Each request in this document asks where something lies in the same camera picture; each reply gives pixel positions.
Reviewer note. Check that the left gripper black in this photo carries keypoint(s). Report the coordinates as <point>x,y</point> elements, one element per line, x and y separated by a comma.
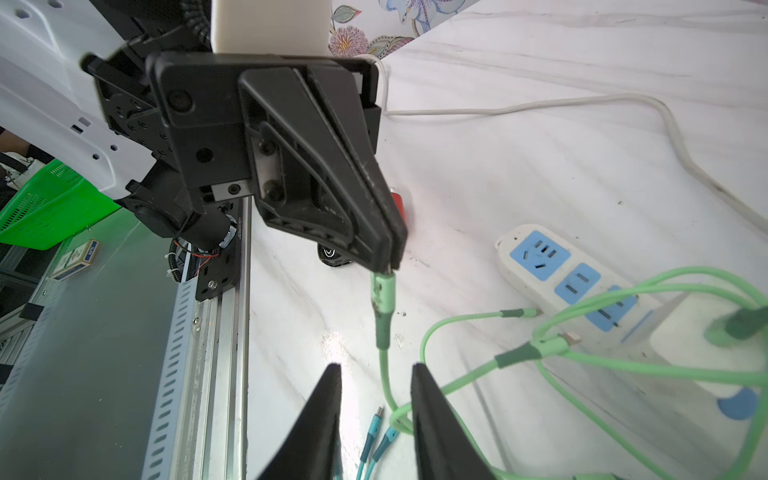
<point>296,136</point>

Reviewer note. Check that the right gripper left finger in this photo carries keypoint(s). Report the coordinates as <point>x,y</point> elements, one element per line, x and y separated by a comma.
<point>310,451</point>

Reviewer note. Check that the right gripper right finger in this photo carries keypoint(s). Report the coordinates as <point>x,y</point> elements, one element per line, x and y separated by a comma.
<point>442,449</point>

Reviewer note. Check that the white power strip blue sockets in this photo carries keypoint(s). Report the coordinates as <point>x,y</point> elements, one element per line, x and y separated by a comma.
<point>695,326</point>

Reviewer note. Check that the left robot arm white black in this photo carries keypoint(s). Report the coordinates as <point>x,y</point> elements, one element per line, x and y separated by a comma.
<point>47,97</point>

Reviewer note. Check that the small box on floor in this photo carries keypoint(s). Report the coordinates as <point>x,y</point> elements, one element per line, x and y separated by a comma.
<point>78,259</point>

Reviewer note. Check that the green plastic basket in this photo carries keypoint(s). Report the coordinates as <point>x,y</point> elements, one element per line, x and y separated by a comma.
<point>56,203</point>

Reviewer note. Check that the aluminium rail front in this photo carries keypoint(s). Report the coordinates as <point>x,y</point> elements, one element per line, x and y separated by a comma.
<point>198,428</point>

